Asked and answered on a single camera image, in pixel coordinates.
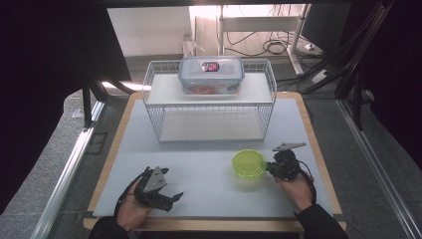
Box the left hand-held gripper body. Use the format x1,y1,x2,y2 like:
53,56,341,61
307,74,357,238
133,165,174,213

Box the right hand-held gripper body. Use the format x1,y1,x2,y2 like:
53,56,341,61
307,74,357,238
272,142,308,182

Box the green round plastic container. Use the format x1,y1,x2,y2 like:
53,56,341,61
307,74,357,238
231,148,268,180

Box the white wire shelf rack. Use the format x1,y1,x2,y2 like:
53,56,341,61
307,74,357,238
141,59,278,144

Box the clear rectangular blue-rimmed food container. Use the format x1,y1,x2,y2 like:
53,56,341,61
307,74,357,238
177,56,246,98

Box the person's right hand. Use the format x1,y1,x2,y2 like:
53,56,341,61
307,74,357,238
273,171,315,213

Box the person's left hand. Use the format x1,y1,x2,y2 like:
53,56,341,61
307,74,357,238
114,182,154,232

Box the light grey table mat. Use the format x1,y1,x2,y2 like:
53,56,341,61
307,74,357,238
92,98,333,219

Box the wooden table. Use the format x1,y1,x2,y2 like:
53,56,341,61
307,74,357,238
82,92,348,233

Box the white power adapter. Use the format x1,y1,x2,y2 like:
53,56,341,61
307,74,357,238
311,69,330,85

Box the black metal stand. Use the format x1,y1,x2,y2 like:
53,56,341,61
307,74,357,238
82,74,136,129
300,0,396,131

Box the black curtain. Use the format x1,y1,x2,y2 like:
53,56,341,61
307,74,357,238
0,0,133,215
337,0,422,170

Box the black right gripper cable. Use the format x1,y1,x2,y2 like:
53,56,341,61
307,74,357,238
297,160,318,205

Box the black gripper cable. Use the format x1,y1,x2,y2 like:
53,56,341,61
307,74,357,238
113,166,149,217
297,160,318,205

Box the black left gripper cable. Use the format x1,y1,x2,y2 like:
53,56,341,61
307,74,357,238
113,166,149,217

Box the aluminium rail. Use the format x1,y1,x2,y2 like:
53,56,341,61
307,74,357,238
30,100,106,239
335,99,422,239

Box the black floor cables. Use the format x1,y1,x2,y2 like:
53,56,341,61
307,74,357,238
224,3,302,58

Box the white desk frame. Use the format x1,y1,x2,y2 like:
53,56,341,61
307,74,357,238
217,4,312,77

